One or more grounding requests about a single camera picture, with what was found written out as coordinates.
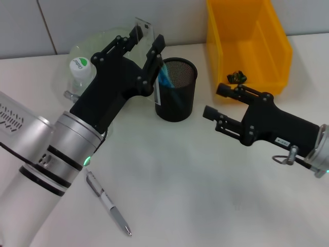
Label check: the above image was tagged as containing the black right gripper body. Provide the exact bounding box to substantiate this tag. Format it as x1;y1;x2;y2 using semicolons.
240;92;321;159

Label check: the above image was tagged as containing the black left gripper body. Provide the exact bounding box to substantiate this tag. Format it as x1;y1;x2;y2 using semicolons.
69;51;155;135

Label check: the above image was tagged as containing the green plastic wrapper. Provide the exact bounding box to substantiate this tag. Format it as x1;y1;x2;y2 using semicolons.
226;70;248;84

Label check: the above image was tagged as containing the transparent plastic ruler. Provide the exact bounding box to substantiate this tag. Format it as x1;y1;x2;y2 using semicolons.
134;16;163;107

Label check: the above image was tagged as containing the green label water bottle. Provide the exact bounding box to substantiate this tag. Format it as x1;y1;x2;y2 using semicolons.
68;57;115;137

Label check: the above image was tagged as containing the silver white pen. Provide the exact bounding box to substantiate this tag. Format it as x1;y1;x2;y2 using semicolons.
85;168;133;237

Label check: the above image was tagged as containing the black mesh pen cup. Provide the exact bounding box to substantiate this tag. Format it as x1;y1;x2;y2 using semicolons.
154;57;198;122

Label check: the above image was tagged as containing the translucent green fruit bowl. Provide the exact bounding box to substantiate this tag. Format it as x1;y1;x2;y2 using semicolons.
52;27;165;104

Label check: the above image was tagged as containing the silver right gripper plug stub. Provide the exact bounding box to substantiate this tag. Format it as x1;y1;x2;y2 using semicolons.
287;145;299;166

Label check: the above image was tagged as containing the silver gripper plug stub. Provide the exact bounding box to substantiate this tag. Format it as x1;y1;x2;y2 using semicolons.
287;145;299;166
64;90;79;101

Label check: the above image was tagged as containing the silver left gripper plug stub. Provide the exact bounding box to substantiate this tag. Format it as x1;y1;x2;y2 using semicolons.
64;90;79;101

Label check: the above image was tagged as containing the yellow plastic bin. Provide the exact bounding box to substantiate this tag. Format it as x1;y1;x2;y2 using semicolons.
205;0;294;104

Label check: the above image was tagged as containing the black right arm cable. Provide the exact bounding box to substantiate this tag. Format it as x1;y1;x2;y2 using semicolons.
271;153;317;172

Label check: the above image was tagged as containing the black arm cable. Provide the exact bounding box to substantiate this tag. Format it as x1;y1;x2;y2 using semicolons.
93;130;107;155
271;153;317;172

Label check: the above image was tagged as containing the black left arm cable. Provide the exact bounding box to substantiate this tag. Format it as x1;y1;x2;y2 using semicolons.
93;130;107;155

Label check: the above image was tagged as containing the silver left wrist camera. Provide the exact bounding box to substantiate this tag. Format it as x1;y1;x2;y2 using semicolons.
0;90;56;165

